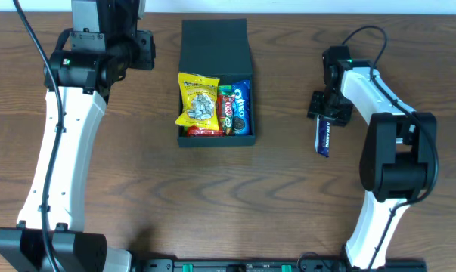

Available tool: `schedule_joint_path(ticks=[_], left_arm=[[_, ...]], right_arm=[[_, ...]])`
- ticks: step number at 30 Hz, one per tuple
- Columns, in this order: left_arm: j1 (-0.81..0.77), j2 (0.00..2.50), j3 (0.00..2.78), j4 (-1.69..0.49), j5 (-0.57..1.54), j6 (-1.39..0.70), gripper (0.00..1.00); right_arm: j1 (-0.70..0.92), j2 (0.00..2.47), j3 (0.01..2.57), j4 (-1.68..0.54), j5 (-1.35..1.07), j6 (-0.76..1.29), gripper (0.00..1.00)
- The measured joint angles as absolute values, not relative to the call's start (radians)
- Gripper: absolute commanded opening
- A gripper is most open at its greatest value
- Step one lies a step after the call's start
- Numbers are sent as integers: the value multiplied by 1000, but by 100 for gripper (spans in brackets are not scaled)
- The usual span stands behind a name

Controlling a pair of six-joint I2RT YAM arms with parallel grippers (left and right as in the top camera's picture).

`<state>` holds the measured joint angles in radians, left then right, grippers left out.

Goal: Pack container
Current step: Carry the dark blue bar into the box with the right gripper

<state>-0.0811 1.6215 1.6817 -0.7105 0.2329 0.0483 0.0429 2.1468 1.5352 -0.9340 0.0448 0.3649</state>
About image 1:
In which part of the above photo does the yellow snack bag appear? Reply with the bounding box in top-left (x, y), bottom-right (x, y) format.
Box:
top-left (175, 73), bottom-right (220, 130)

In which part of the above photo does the green Haribo candy bag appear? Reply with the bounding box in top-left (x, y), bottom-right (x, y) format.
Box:
top-left (181, 85), bottom-right (234, 138)

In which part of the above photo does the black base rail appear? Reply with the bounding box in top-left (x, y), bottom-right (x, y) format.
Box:
top-left (136, 258), bottom-right (427, 272)

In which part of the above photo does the blue Oreo cookie pack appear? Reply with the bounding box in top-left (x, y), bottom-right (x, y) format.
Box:
top-left (231, 80), bottom-right (251, 136)

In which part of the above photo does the black box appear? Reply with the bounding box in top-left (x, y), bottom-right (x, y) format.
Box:
top-left (177, 19), bottom-right (256, 147)

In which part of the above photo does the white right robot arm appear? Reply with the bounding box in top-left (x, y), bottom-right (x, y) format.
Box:
top-left (307, 45), bottom-right (438, 271)

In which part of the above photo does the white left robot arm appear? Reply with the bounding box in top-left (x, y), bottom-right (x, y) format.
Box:
top-left (0, 0), bottom-right (156, 271)

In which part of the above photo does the dark blue chocolate bar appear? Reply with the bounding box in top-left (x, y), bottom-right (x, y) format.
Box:
top-left (315, 116), bottom-right (330, 157)

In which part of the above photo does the red Hacks candy bag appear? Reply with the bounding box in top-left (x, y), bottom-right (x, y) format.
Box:
top-left (186, 126), bottom-right (224, 137)

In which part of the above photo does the red green KitKat bar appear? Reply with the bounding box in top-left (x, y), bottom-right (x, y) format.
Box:
top-left (221, 95), bottom-right (234, 136)

